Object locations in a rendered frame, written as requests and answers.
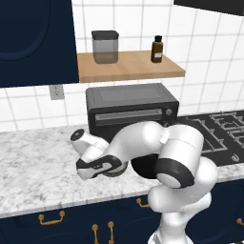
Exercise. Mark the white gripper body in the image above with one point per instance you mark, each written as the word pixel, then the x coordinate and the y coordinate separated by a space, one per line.
pixel 90 173

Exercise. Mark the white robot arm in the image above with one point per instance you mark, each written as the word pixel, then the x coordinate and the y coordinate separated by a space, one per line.
pixel 178 149

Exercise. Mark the navy upper cabinet door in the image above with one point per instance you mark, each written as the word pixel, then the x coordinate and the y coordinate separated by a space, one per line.
pixel 35 41

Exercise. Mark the navy lower cabinets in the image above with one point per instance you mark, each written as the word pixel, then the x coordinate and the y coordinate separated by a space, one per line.
pixel 76 228

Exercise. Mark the black toaster oven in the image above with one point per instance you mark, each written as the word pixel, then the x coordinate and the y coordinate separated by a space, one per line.
pixel 127 101

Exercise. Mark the grey jar with black lid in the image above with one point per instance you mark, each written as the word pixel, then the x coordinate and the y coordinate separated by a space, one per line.
pixel 105 47

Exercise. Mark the black hob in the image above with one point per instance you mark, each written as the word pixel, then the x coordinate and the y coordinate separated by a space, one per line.
pixel 219 133

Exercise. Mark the brown bottle with label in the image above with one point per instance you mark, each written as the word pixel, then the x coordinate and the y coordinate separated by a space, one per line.
pixel 157 50

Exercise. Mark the black range hood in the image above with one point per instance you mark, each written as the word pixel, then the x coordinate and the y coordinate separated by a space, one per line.
pixel 216 5

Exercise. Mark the grey wall outlet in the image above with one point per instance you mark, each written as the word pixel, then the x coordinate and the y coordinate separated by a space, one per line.
pixel 56 92

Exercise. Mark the wooden wall shelf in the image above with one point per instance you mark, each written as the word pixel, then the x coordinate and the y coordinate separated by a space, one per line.
pixel 133 68

